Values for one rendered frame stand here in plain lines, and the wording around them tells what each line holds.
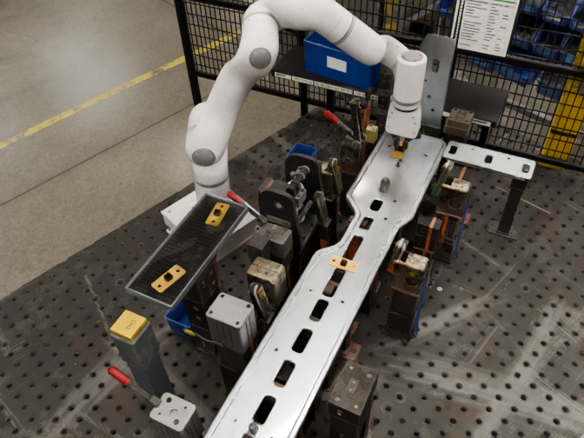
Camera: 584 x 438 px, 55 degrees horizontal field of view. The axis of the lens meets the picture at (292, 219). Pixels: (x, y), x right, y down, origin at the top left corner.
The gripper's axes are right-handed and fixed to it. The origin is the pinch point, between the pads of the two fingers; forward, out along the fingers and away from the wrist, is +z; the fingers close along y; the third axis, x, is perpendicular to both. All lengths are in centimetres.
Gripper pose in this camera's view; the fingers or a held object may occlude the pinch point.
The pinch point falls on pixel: (401, 144)
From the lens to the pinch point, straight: 187.3
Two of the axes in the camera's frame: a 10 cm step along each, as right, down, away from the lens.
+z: 0.4, 6.9, 7.2
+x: 4.4, -6.6, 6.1
